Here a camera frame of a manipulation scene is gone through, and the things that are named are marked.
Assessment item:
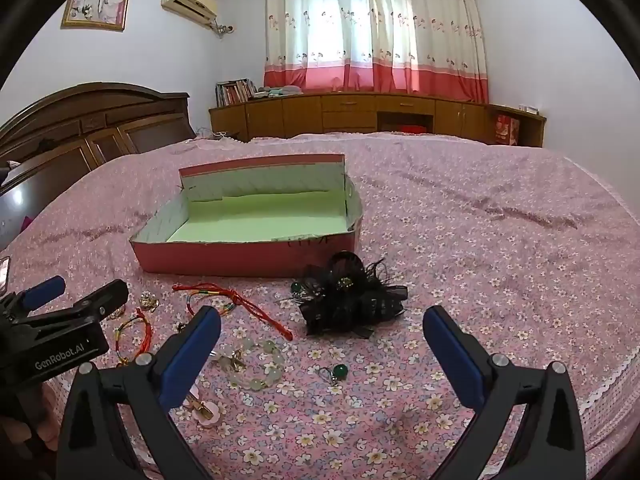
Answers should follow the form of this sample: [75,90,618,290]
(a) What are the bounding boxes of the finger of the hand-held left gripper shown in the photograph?
[47,279,130,328]
[10,275,67,313]

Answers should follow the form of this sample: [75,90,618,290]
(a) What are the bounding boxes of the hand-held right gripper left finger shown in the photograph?
[57,305,223,480]

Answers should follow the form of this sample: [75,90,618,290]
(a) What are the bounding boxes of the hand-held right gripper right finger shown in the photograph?
[422,305,587,480]

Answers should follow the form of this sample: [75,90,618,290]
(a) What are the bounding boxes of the orange cord bracelet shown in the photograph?
[112,307,153,366]

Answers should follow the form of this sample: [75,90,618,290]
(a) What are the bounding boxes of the red multicoloured string bracelet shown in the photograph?
[172,282,294,342]

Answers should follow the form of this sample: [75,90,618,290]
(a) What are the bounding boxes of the clear crystal earring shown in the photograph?
[215,337,287,391]

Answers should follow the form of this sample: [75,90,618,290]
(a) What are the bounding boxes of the pink cardboard box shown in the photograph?
[129,154,363,279]

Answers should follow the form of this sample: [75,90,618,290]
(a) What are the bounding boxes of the green bead earring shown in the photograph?
[320,362,349,388]

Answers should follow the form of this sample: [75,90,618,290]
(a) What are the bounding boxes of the black feather hair accessory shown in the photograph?
[277,251,410,337]

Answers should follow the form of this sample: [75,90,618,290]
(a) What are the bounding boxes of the person's left hand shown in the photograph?
[0,385,58,461]

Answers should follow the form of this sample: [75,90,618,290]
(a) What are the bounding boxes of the pink floral bed cover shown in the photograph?
[0,132,640,480]

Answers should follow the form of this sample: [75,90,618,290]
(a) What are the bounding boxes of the dark wooden wardrobe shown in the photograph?
[0,82,197,251]

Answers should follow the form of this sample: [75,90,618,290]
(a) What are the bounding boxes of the red gift box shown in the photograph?
[494,114,521,146]

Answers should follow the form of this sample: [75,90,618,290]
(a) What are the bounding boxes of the red cloth in cabinet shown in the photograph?
[382,122,433,135]

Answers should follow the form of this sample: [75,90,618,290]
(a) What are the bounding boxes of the row of books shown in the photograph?
[216,78,258,107]

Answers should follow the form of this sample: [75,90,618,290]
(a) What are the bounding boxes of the long wooden cabinet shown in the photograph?
[209,91,547,148]

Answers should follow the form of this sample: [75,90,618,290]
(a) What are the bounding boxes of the folded clothes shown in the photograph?
[254,85,303,98]

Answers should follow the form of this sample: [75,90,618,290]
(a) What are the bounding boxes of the white and pink curtain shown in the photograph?
[263,0,490,104]

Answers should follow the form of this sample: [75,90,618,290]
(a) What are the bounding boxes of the wall air conditioner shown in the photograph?
[161,0,219,25]

